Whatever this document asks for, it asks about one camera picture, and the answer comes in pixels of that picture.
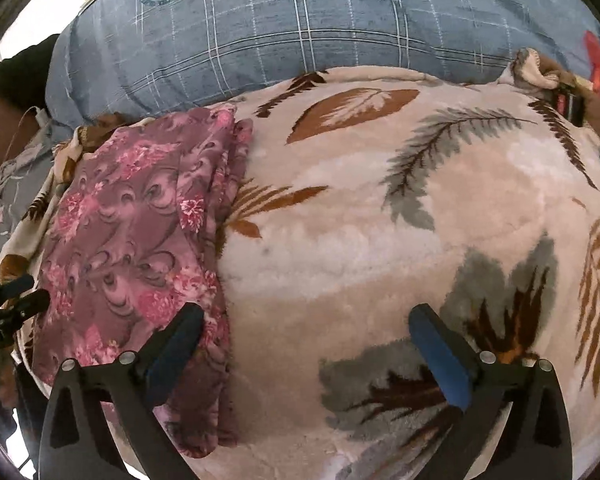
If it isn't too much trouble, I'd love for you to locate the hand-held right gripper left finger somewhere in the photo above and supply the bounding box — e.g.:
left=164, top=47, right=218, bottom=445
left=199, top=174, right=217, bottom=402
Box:
left=39, top=302, right=206, bottom=480

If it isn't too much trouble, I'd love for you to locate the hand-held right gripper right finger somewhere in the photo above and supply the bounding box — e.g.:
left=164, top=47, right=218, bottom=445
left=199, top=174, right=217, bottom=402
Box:
left=409, top=304, right=573, bottom=480

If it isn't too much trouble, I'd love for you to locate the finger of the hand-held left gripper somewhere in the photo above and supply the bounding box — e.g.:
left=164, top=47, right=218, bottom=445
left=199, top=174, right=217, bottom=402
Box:
left=0, top=289, right=51, bottom=323
left=0, top=274, right=35, bottom=308

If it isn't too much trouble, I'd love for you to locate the pink floral garment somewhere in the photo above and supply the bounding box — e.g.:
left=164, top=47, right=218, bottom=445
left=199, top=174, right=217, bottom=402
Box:
left=32, top=105, right=255, bottom=460

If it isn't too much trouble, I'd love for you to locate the grey floral sheet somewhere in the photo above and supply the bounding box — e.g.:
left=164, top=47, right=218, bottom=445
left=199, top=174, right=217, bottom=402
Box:
left=0, top=120, right=61, bottom=291

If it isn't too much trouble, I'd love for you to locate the beige leaf-print blanket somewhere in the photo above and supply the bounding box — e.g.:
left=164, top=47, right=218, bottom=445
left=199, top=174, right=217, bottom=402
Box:
left=0, top=47, right=600, bottom=480

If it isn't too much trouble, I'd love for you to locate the black cloth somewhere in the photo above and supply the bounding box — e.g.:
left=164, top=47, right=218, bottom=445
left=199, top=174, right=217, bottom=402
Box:
left=0, top=35, right=61, bottom=111

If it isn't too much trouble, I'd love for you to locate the blue plaid pillow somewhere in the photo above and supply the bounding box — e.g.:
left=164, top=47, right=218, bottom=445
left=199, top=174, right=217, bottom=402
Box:
left=47, top=0, right=600, bottom=123

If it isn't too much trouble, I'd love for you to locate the white cable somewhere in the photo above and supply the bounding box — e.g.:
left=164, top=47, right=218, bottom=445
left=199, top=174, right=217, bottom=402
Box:
left=7, top=106, right=51, bottom=161

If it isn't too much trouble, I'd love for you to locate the black strap with red label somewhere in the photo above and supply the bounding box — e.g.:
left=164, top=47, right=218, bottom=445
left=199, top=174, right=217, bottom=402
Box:
left=545, top=82, right=588, bottom=126

